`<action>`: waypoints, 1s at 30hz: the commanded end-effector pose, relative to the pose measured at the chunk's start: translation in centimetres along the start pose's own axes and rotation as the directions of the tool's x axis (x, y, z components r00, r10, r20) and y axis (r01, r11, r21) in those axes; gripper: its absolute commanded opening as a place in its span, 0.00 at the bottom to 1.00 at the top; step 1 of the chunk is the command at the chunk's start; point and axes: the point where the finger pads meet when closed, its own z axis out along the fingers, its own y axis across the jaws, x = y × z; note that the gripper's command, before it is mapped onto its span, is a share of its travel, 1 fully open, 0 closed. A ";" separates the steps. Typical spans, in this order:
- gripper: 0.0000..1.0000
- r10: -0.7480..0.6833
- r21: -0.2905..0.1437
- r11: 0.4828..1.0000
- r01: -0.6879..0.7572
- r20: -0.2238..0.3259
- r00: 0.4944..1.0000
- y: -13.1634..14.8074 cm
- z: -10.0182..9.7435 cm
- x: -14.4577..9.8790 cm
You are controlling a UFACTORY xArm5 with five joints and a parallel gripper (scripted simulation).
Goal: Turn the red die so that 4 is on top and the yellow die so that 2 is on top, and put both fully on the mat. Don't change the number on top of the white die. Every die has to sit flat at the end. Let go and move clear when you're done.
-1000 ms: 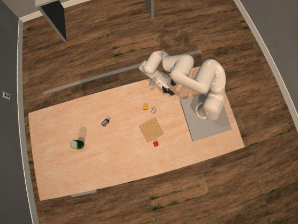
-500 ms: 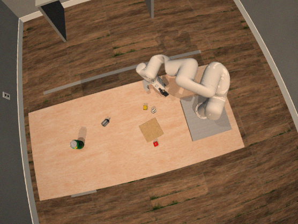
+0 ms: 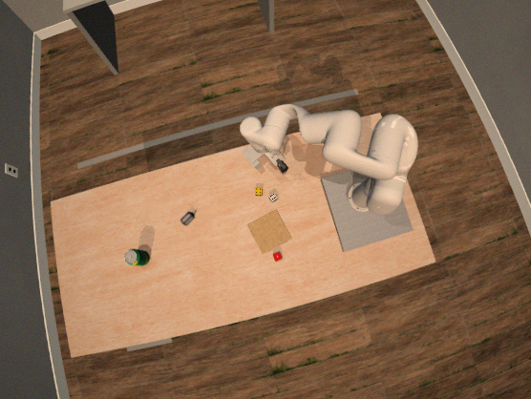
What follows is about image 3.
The tan square mat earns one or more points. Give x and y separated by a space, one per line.
269 231

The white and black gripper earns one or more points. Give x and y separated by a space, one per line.
277 156

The green drink can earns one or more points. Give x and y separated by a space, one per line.
136 257

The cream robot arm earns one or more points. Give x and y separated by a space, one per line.
340 131

